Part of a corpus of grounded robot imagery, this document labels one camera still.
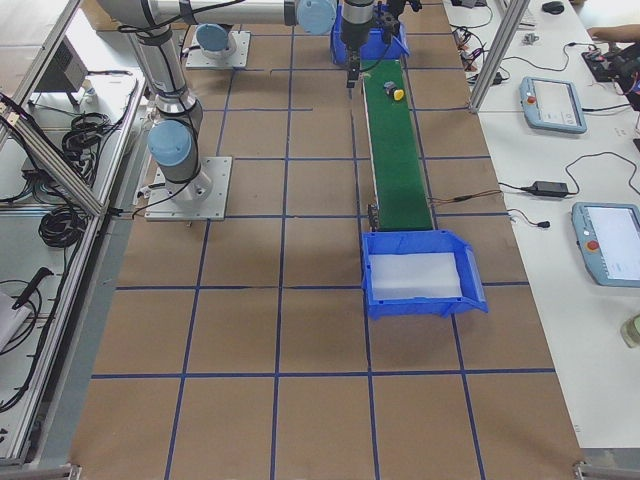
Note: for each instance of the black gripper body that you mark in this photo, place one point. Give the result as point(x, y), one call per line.
point(356, 30)

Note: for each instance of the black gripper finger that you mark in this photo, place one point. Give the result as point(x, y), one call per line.
point(353, 70)

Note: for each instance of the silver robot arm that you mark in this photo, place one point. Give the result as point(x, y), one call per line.
point(149, 26)
point(212, 37)

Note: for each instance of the person hand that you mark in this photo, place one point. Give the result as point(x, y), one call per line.
point(608, 34)

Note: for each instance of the blue left plastic bin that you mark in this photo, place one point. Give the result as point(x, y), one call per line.
point(386, 40)

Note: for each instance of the blue plastic bin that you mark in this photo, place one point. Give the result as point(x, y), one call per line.
point(386, 40)
point(414, 242)

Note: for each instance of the green conveyor belt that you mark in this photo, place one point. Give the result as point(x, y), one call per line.
point(400, 200)

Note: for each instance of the black computer mouse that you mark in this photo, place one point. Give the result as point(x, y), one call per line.
point(553, 7)

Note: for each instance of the grey teach pendant far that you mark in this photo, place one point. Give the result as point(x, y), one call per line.
point(552, 105)

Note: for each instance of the grey teach pendant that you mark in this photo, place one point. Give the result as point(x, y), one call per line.
point(607, 235)
point(552, 105)

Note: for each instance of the white foam pad right bin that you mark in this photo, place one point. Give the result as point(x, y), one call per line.
point(408, 276)

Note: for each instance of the black power adapter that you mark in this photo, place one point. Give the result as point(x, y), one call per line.
point(550, 189)

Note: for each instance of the blue right plastic bin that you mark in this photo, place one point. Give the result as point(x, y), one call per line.
point(414, 242)

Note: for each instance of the grey teach pendant near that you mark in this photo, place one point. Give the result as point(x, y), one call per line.
point(607, 235)

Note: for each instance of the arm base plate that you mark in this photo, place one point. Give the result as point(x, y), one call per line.
point(205, 198)
point(234, 56)

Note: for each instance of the aluminium frame post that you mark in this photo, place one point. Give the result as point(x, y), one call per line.
point(497, 51)

